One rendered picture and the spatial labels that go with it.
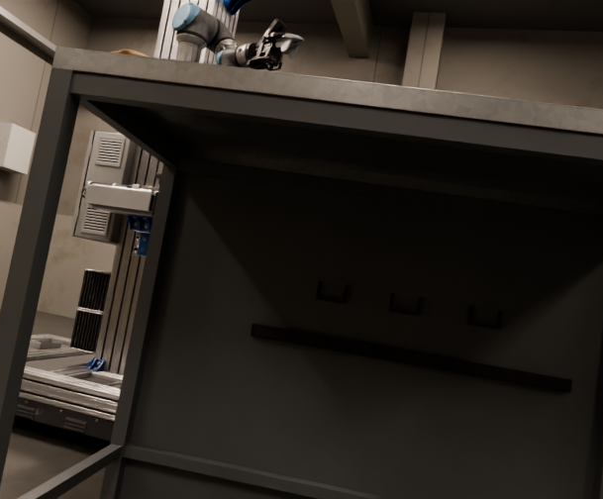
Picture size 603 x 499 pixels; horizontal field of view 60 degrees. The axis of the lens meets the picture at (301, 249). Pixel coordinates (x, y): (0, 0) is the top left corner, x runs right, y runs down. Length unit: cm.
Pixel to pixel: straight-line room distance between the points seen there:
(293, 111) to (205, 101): 16
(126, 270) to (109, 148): 53
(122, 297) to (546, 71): 438
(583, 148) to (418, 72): 432
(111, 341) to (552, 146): 189
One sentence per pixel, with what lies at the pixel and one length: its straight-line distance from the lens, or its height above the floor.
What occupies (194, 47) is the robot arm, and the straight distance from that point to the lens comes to 212.
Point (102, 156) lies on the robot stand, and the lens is 244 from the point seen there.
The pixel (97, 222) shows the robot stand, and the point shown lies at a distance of 238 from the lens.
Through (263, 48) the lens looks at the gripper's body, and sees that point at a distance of 179.
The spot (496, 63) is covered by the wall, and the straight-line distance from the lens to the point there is 555.
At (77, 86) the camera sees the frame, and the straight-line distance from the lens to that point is 106.
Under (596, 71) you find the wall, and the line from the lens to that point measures 564.
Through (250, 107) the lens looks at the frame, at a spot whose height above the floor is 98.
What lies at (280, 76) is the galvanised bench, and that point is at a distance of 94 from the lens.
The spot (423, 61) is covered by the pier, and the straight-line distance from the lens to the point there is 527.
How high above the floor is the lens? 69
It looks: 5 degrees up
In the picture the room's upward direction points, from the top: 9 degrees clockwise
